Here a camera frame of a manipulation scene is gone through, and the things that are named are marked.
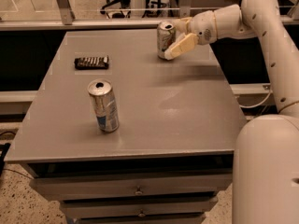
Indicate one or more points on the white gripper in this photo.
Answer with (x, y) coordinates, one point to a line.
(203, 26)

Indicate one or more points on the green white 7up can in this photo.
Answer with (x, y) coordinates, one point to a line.
(166, 36)

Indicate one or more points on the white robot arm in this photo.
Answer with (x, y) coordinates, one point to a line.
(266, 156)

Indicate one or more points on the silver blue energy drink can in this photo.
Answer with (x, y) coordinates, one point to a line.
(104, 105)

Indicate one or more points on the dark snack bar wrapper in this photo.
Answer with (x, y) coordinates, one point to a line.
(91, 63)

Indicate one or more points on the grey metal railing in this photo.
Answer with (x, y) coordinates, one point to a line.
(19, 15)

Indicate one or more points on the grey drawer cabinet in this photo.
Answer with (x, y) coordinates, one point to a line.
(178, 116)

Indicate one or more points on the top grey drawer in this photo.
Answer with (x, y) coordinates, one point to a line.
(129, 185)

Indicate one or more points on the grey drawer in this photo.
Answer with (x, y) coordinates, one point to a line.
(139, 208)
(129, 185)

